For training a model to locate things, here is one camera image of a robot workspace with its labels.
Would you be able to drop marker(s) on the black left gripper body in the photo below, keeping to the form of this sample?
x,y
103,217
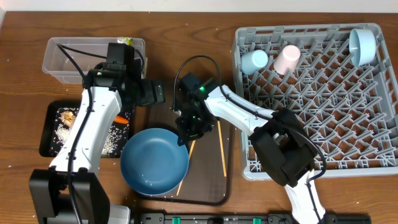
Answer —
x,y
144,93

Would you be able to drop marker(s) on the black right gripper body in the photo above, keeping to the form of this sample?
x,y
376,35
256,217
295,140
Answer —
x,y
194,124

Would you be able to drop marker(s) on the yellow foil snack wrapper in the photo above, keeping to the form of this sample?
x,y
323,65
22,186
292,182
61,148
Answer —
x,y
125,40

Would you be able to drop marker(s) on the dark blue plate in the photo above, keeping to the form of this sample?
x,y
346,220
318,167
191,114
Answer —
x,y
152,163

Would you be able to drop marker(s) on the orange carrot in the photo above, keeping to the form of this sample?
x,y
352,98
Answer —
x,y
121,120

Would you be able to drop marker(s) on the white rice pile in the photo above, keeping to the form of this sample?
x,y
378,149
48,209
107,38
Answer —
x,y
116,139

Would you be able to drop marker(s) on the brown food scrap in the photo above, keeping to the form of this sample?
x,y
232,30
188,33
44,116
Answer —
x,y
68,118

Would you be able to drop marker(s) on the light blue cup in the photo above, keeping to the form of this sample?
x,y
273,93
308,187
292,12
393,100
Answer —
x,y
253,61

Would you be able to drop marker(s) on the pink cup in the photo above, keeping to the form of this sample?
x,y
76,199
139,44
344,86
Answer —
x,y
287,60

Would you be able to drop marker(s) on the light blue bowl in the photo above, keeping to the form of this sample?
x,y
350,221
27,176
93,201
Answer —
x,y
362,44

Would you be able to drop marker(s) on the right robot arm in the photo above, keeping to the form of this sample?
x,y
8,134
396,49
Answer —
x,y
283,148

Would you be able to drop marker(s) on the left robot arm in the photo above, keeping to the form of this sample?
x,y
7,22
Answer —
x,y
69,190

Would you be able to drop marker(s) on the grey dishwasher rack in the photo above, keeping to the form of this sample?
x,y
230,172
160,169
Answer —
x,y
350,112

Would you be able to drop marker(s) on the brown serving tray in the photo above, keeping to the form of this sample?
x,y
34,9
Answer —
x,y
204,182

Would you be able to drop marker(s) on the clear plastic bin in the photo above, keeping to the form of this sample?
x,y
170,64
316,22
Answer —
x,y
86,52

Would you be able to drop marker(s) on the black tray bin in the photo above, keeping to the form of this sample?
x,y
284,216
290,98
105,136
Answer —
x,y
50,121

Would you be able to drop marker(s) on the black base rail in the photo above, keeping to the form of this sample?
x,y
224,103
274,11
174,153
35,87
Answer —
x,y
160,218

